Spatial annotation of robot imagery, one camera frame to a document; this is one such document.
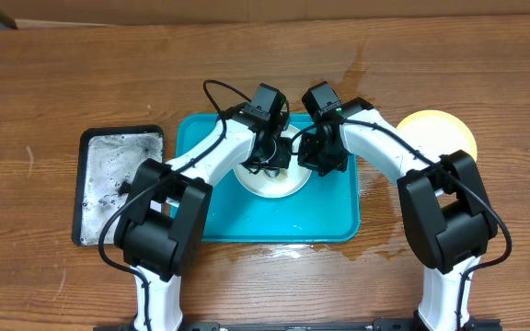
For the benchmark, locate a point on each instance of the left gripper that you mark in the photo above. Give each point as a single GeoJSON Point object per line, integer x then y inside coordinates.
{"type": "Point", "coordinates": [281, 161]}

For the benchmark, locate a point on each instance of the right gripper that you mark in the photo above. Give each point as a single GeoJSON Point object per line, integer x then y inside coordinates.
{"type": "Point", "coordinates": [309, 159]}

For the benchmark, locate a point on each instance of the white plate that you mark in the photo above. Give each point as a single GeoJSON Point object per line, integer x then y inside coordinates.
{"type": "Point", "coordinates": [263, 186]}

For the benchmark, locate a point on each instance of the yellow-green plate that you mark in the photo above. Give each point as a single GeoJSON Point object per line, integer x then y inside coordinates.
{"type": "Point", "coordinates": [441, 131]}

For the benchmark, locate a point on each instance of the green yellow sponge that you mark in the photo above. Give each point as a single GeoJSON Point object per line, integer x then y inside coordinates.
{"type": "Point", "coordinates": [276, 174]}

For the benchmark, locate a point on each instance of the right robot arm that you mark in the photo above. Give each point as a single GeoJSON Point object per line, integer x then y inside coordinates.
{"type": "Point", "coordinates": [448, 220]}

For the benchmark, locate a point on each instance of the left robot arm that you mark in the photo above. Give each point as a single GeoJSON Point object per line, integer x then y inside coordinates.
{"type": "Point", "coordinates": [160, 226]}

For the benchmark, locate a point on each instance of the teal plastic tray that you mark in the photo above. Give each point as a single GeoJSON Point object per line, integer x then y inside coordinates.
{"type": "Point", "coordinates": [317, 209]}

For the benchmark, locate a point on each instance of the black plastic tray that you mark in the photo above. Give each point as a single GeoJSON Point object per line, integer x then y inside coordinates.
{"type": "Point", "coordinates": [107, 162]}

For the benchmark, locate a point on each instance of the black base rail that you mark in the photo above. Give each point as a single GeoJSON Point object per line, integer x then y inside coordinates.
{"type": "Point", "coordinates": [382, 324]}

